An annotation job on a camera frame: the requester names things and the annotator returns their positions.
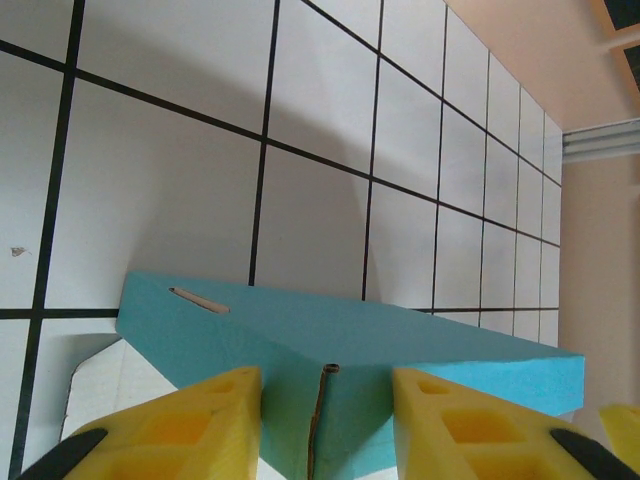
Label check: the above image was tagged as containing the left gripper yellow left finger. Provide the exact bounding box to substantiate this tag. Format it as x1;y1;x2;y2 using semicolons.
19;365;264;480

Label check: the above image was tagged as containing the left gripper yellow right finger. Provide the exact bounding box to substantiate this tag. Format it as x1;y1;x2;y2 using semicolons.
392;368;634;480

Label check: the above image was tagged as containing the blue and white paper box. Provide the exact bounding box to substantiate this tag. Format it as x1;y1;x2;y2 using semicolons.
62;271;586;480

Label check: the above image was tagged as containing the aluminium frame post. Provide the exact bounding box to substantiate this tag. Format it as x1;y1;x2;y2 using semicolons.
562;118;640;162

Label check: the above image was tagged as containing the wall panel pale circle print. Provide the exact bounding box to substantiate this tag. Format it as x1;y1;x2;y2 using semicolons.
618;43;640;97

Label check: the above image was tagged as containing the wall panel pink flowers print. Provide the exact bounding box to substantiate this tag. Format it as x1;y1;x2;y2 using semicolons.
601;0;640;32

